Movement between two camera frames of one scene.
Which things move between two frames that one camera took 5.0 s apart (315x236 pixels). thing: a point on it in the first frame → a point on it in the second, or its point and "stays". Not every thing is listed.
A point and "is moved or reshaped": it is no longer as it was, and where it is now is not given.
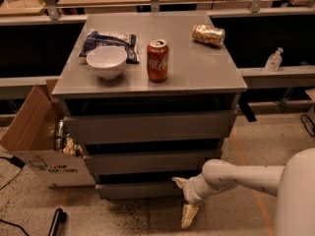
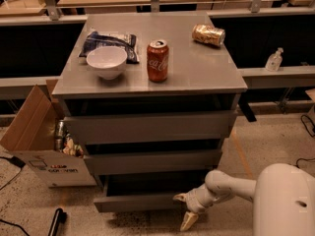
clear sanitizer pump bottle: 275,60 stays
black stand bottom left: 60,216 stays
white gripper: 191,191 → 192,202
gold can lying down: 209,34 stays
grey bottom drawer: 139,191 is moved or reshaped
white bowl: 107,61 stays
